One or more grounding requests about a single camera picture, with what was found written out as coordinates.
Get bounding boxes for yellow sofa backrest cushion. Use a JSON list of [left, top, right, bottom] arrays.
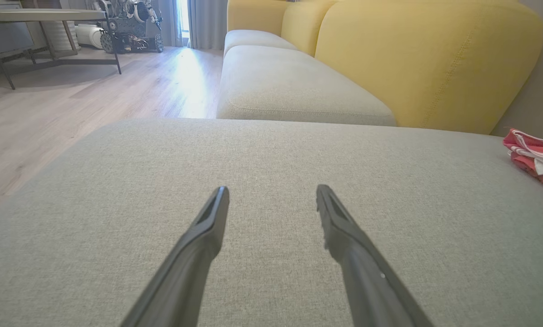
[[280, 0, 340, 57]]

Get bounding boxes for small grey sofa seat cushion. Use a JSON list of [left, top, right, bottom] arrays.
[[224, 30, 299, 57]]

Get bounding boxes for low white console cabinet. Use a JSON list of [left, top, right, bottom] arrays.
[[0, 0, 36, 62]]

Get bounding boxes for large grey sofa seat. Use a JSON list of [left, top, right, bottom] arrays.
[[0, 118, 543, 327]]

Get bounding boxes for grey curtain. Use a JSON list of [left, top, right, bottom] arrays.
[[187, 0, 229, 50], [155, 0, 181, 47]]

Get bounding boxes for white rounded appliance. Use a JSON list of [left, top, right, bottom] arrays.
[[75, 24, 106, 49]]

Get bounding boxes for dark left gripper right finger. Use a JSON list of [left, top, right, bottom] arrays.
[[316, 184, 435, 327]]

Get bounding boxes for white humanoid robot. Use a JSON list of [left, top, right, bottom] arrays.
[[124, 0, 160, 24]]

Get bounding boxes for yellow sofa end cushion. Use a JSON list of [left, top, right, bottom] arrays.
[[227, 0, 294, 39]]

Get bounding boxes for white ribbed cylinder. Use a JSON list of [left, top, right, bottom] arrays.
[[39, 20, 79, 56]]

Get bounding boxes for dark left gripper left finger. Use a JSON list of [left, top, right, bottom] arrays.
[[120, 186, 230, 327]]

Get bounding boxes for grey table with metal frame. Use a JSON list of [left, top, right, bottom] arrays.
[[0, 8, 123, 90]]

